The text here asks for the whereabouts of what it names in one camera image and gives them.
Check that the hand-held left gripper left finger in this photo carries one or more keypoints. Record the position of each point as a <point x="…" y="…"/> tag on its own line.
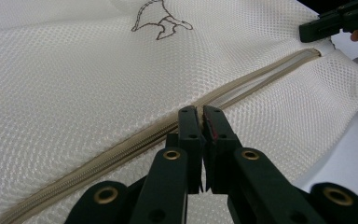
<point x="190" y="137"/>

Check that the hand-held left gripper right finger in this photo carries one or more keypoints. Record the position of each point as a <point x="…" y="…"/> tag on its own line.
<point x="219" y="143"/>

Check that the cream mesh laundry bag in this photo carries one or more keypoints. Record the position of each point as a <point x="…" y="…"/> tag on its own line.
<point x="74" y="93"/>

